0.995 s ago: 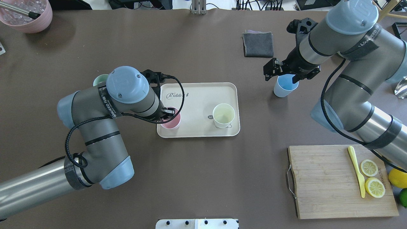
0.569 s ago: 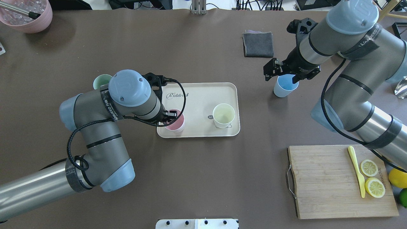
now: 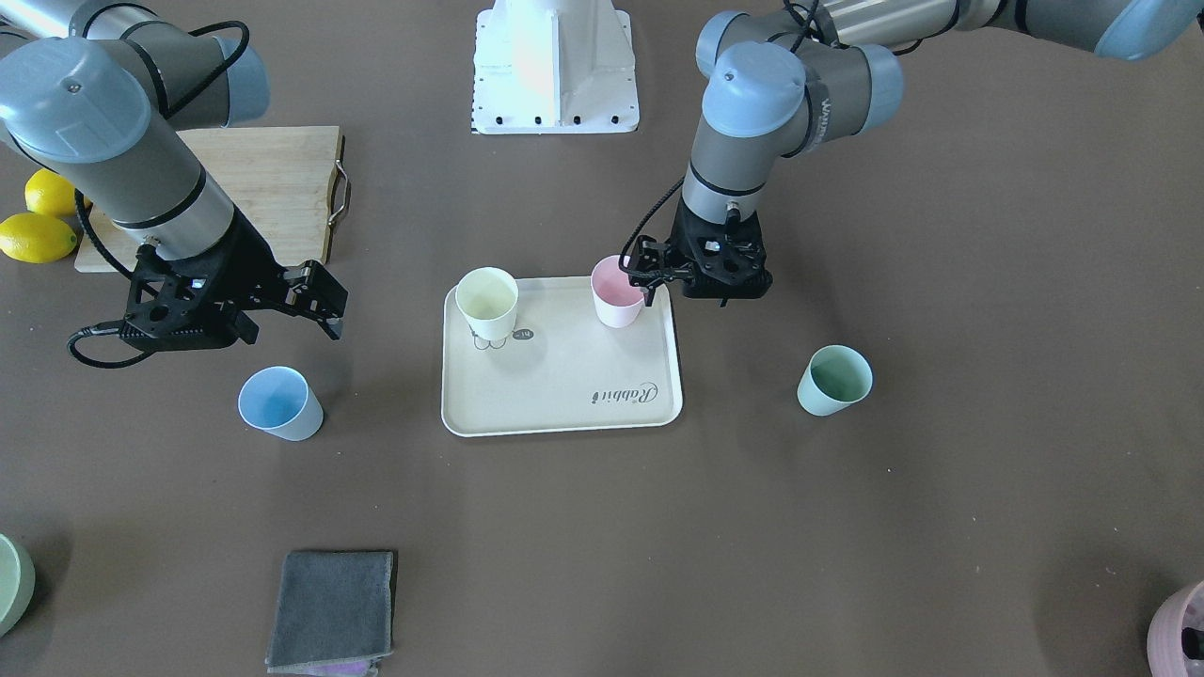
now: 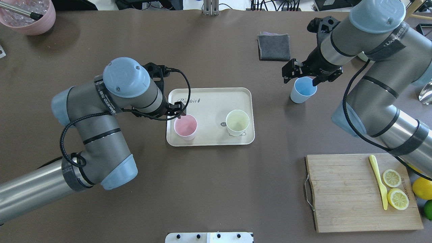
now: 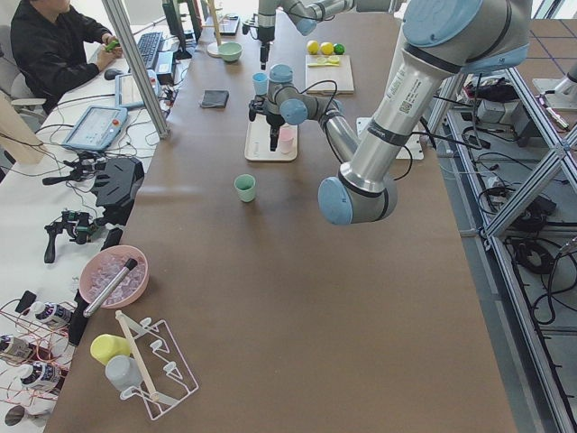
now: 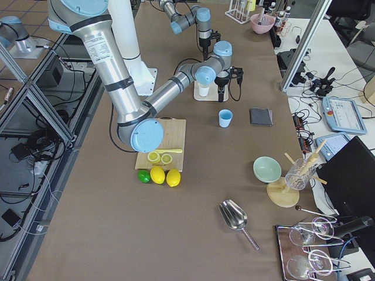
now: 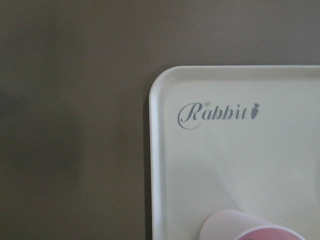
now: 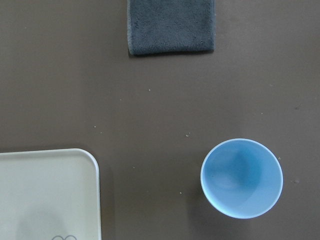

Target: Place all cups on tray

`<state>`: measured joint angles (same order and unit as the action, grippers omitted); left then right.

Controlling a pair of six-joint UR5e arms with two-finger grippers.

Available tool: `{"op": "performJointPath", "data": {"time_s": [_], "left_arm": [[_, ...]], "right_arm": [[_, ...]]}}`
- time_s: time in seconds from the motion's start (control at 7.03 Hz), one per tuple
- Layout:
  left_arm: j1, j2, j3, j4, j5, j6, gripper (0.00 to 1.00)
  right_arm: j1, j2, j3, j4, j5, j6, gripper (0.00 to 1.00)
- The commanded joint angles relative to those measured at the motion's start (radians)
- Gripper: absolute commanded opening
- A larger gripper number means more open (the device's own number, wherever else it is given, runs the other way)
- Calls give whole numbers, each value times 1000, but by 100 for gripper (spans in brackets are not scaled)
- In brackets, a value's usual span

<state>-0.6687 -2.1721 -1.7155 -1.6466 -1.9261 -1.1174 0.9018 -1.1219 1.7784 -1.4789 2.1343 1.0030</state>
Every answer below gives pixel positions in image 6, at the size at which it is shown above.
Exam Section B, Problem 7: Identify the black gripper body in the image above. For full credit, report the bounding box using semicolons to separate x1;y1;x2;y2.
197;29;221;50
214;67;243;88

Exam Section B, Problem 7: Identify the pale yellow cup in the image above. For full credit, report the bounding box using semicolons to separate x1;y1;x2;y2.
198;83;210;97

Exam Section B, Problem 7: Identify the light blue cup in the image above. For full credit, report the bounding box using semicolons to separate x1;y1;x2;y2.
218;109;233;128

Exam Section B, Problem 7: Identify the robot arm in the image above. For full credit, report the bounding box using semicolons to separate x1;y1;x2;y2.
47;1;232;152
157;0;221;60

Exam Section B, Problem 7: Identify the cream rabbit tray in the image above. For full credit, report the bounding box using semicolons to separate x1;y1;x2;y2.
193;81;229;102

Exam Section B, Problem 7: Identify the wine glass rack tray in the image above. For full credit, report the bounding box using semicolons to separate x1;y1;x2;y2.
275;217;351;280

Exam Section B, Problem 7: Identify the white dish rack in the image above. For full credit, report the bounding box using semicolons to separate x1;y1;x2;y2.
225;0;256;24

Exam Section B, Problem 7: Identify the grey folded cloth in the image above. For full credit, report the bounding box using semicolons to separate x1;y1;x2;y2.
249;108;273;126

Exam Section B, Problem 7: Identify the pink mixing bowl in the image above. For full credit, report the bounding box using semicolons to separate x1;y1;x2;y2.
250;13;275;34

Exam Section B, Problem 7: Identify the wooden cutting board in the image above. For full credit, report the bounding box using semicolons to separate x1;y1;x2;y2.
134;117;188;173

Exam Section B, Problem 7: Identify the lemon slice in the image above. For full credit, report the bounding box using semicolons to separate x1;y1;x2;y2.
147;151;161;164
161;153;173;165

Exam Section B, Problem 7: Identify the yellow plastic knife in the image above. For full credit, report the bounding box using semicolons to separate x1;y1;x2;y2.
154;148;183;154

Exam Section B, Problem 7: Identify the mint green bowl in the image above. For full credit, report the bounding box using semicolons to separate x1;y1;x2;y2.
253;156;282;183

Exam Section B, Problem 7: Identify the whole yellow lemon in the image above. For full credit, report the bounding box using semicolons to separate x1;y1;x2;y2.
150;166;165;184
166;169;181;187

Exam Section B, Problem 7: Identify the teach pendant tablet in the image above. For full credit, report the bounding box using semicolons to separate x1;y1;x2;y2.
322;97;367;135

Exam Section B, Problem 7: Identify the green lime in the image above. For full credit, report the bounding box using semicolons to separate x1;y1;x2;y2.
137;170;151;183

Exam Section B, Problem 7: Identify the clear glass cup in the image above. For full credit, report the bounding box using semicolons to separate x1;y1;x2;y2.
285;159;317;190

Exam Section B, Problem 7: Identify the wooden cup stand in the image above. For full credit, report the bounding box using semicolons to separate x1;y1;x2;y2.
267;140;327;208

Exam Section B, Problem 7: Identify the metal scoop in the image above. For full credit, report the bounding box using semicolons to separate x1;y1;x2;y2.
219;199;260;251

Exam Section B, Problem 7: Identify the black monitor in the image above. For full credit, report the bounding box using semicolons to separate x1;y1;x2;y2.
317;136;374;218

